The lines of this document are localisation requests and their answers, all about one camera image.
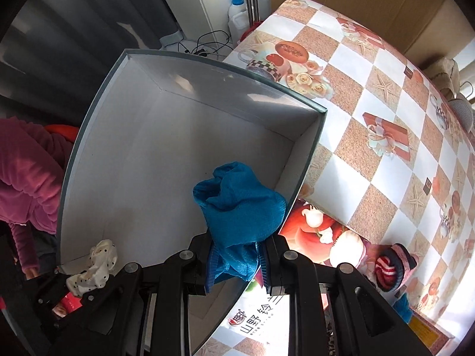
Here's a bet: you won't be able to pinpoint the red plastic chair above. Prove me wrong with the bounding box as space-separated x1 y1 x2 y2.
45 124 80 143

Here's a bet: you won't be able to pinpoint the grey fabric item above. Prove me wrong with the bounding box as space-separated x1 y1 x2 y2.
447 94 475 134

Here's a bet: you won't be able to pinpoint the checkered printed tablecloth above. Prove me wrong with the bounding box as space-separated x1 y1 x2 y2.
187 0 475 356

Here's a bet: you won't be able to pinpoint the black cable with adapter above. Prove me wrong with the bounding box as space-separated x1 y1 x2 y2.
177 30 236 58

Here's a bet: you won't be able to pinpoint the person's jeans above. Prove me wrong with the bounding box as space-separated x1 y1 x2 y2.
37 232 61 269

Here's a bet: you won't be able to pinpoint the person's left forearm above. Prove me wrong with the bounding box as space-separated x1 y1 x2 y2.
9 220 41 280

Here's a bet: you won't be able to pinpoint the beige plush toy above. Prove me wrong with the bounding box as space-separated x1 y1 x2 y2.
425 56 461 97

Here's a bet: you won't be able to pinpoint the red striped knit sock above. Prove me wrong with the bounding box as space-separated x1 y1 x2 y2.
375 244 418 293

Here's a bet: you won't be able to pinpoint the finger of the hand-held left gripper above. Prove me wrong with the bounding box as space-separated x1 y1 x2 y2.
34 269 88 320

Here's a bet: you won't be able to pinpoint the white cardboard box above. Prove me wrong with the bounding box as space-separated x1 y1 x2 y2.
56 48 328 356

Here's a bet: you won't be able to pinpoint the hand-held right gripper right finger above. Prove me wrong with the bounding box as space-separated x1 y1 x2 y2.
259 235 433 356

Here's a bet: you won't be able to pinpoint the blue knit cloth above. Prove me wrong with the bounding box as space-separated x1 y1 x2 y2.
193 161 287 293

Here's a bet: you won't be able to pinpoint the white plastic jug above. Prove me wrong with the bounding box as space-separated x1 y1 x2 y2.
227 10 250 45

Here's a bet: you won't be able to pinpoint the grey curtain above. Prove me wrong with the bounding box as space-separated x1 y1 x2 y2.
0 0 182 127

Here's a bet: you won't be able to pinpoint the orange box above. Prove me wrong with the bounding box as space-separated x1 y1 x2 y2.
406 309 455 356

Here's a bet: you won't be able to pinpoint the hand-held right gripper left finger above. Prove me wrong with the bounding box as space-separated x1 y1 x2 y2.
48 232 216 356

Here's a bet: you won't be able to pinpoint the white polka-dot cloth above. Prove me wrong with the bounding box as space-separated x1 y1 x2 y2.
66 239 118 298

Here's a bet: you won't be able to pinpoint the small blue cloth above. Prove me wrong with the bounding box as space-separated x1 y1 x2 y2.
393 293 414 323

